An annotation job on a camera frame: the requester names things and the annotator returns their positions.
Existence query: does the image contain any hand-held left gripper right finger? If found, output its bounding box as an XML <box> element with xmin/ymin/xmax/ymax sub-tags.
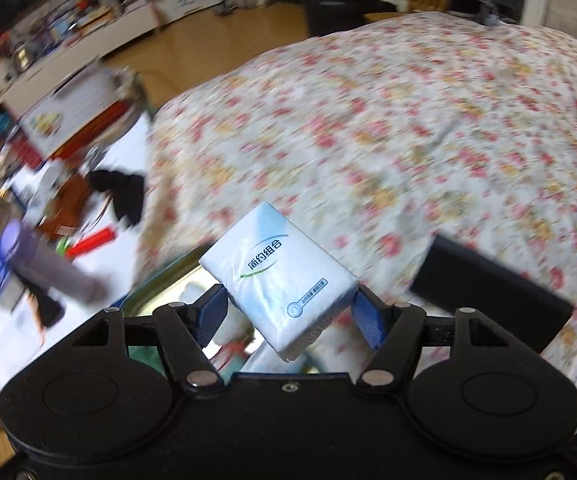
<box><xmin>351</xmin><ymin>285</ymin><xmax>512</xmax><ymax>393</ymax></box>

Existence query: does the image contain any desk calendar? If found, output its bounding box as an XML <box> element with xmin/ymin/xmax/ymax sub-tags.
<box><xmin>18</xmin><ymin>62</ymin><xmax>144</xmax><ymax>158</ymax></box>

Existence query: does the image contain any brown box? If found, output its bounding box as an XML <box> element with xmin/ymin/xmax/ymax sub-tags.
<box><xmin>33</xmin><ymin>175</ymin><xmax>99</xmax><ymax>233</ymax></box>

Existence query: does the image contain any black flat rectangular object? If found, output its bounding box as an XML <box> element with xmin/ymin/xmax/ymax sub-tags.
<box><xmin>409</xmin><ymin>234</ymin><xmax>574</xmax><ymax>361</ymax></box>

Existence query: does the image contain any white low shelf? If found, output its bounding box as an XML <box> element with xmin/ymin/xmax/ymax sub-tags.
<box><xmin>0</xmin><ymin>5</ymin><xmax>162</xmax><ymax>111</ymax></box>

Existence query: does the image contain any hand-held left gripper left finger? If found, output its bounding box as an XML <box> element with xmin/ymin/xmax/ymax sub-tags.
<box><xmin>71</xmin><ymin>284</ymin><xmax>229</xmax><ymax>393</ymax></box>

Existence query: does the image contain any black bin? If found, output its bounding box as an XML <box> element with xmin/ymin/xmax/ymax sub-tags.
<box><xmin>303</xmin><ymin>0</ymin><xmax>384</xmax><ymax>36</ymax></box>

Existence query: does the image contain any floral bedspread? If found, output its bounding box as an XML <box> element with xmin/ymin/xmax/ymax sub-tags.
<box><xmin>133</xmin><ymin>10</ymin><xmax>577</xmax><ymax>411</ymax></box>

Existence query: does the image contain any grey cylindrical bottle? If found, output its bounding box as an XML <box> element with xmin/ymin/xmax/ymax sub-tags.
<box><xmin>0</xmin><ymin>220</ymin><xmax>109</xmax><ymax>306</ymax></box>

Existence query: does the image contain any dark figurine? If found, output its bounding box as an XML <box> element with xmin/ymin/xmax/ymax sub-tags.
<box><xmin>26</xmin><ymin>285</ymin><xmax>66</xmax><ymax>328</ymax></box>

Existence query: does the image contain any white tissue packet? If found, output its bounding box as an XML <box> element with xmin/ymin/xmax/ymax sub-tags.
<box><xmin>198</xmin><ymin>201</ymin><xmax>360</xmax><ymax>362</ymax></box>

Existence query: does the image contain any green metal tin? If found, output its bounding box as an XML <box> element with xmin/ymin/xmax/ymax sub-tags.
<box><xmin>118</xmin><ymin>250</ymin><xmax>349</xmax><ymax>376</ymax></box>

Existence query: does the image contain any black cloth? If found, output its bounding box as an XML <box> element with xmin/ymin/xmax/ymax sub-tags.
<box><xmin>86</xmin><ymin>169</ymin><xmax>146</xmax><ymax>226</ymax></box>

